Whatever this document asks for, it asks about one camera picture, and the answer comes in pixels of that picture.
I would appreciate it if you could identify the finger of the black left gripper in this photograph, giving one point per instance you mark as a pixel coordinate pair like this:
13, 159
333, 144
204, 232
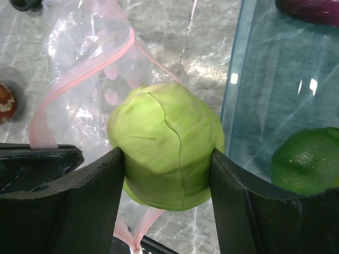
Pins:
23, 168

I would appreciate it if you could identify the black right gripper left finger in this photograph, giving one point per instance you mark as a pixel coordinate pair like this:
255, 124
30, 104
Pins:
72, 214

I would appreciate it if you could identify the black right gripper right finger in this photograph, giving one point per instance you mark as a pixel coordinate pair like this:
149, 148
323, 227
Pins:
254, 216

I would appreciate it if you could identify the dark green avocado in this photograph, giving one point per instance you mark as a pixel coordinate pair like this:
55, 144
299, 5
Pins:
307, 161

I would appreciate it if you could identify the large green cabbage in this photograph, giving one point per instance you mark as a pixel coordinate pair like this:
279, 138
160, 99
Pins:
167, 136

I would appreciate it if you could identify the clear zip top bag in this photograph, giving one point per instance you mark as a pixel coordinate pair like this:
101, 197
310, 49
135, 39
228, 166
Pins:
97, 60

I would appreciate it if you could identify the teal plastic tray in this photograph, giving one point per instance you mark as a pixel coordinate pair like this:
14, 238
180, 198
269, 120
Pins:
283, 78

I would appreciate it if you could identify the purple eggplant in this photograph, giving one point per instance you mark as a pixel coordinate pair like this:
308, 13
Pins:
322, 12

